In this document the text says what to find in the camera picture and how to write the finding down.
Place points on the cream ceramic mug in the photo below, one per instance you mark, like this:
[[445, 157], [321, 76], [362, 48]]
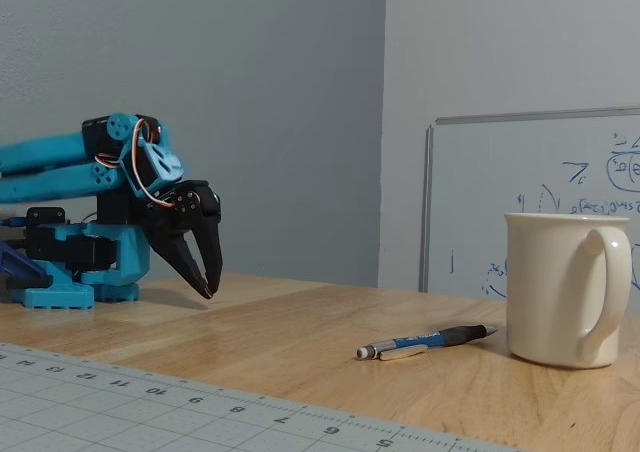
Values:
[[555, 292]]

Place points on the whiteboard with blue drawings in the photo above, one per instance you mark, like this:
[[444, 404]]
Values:
[[500, 187]]

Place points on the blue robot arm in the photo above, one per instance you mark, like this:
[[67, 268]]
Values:
[[55, 172]]

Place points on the dark blue table clamp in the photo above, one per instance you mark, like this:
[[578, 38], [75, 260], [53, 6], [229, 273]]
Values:
[[22, 267]]

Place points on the blue and black pen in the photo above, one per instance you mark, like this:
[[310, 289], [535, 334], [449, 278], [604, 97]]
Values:
[[425, 341]]

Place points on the grey cutting mat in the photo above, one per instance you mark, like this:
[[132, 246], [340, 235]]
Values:
[[125, 412]]

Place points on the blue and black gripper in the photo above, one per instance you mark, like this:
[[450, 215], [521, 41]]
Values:
[[192, 217]]

